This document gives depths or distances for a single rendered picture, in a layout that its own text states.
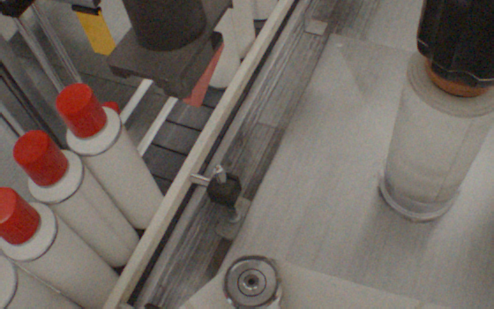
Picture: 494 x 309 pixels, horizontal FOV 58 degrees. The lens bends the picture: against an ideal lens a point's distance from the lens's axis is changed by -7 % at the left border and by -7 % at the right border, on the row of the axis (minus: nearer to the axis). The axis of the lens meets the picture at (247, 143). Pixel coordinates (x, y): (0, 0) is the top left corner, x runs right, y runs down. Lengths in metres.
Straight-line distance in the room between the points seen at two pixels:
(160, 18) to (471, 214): 0.38
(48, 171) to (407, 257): 0.35
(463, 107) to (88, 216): 0.32
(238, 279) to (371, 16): 0.58
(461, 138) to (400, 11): 0.44
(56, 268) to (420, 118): 0.32
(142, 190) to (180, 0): 0.21
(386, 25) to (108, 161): 0.51
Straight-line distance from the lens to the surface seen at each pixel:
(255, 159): 0.62
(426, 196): 0.49
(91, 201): 0.42
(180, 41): 0.36
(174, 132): 0.60
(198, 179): 0.52
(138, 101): 0.54
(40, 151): 0.37
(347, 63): 0.65
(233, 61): 0.60
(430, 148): 0.42
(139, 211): 0.50
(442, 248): 0.52
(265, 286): 0.30
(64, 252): 0.41
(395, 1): 0.83
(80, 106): 0.38
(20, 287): 0.40
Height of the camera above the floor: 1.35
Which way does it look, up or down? 56 degrees down
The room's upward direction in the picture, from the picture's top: 12 degrees counter-clockwise
